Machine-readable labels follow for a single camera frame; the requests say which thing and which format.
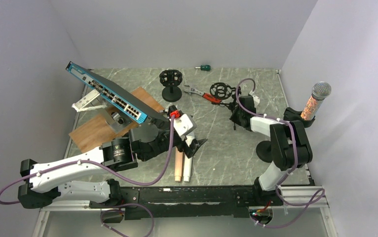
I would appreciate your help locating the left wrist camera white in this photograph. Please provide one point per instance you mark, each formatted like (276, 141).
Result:
(183, 123)

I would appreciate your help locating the black round base clip stand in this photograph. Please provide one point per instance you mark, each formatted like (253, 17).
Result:
(280, 148)

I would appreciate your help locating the red handled adjustable wrench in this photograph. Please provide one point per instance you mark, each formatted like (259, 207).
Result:
(191, 90)

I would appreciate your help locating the black mini tripod stand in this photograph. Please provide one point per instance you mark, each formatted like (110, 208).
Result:
(224, 95)

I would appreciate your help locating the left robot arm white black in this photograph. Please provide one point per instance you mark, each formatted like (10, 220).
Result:
(57, 181)

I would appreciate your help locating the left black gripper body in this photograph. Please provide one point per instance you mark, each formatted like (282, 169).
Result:
(181, 144)

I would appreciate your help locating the green stubby screwdriver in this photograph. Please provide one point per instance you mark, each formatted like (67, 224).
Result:
(204, 68)

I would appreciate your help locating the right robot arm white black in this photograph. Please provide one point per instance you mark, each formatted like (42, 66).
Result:
(265, 185)

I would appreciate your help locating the blue black network switch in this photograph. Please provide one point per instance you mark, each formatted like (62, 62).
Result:
(123, 100)

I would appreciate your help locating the sprinkle pattern silver microphone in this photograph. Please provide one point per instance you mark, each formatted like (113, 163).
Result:
(319, 92)

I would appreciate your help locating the wooden board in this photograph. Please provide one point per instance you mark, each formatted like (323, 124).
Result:
(96, 131)

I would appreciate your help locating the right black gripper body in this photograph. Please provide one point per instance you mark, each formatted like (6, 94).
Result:
(236, 117)

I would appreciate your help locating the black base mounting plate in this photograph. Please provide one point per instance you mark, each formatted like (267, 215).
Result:
(190, 201)

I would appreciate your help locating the black shock mount desk stand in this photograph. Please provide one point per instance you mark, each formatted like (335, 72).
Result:
(171, 79)

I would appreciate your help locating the grey metal mount block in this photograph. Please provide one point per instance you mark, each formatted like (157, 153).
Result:
(117, 121)

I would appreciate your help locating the silver metal clamp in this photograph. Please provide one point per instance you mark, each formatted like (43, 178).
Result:
(166, 113)

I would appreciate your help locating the white bracket stand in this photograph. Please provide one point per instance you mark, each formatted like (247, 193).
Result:
(91, 101)

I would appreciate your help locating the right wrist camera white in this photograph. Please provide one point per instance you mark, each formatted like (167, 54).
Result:
(256, 100)

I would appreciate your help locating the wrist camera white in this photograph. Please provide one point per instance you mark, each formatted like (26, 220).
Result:
(256, 100)
(183, 123)

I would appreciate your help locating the white microphone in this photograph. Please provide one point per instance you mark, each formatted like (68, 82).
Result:
(187, 160)

